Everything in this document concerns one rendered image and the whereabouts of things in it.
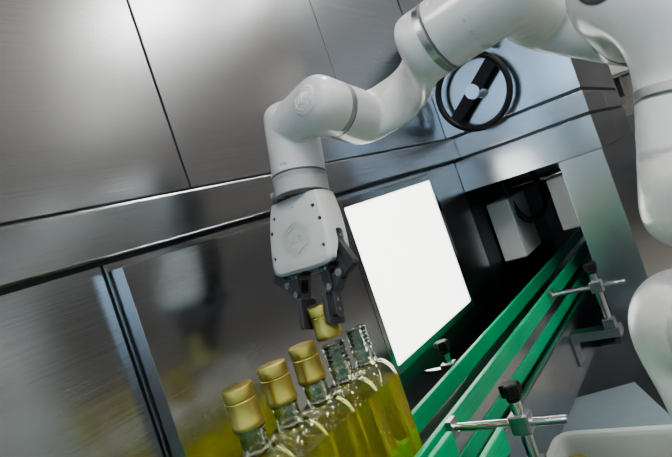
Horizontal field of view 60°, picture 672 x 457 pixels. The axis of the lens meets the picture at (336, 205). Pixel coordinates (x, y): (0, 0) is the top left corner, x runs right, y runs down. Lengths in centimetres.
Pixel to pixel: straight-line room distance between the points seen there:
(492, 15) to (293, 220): 34
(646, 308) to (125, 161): 61
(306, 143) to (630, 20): 41
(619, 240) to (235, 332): 108
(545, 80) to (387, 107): 86
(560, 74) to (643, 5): 105
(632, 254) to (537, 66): 53
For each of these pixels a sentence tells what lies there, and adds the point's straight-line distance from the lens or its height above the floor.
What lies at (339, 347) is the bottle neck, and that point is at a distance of 75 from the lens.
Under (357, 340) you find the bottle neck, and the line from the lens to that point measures 80.
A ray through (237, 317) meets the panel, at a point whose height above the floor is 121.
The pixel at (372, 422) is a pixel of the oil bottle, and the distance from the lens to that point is 76.
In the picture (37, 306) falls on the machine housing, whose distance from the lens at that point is 69.
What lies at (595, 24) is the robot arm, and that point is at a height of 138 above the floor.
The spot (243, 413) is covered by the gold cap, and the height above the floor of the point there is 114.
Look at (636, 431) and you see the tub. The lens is 104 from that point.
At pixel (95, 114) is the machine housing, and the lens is 80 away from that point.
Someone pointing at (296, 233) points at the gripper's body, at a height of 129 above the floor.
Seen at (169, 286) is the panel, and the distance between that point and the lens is 75.
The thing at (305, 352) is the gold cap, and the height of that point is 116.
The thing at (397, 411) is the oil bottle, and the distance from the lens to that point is 81.
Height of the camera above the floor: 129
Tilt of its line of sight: 1 degrees up
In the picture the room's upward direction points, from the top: 19 degrees counter-clockwise
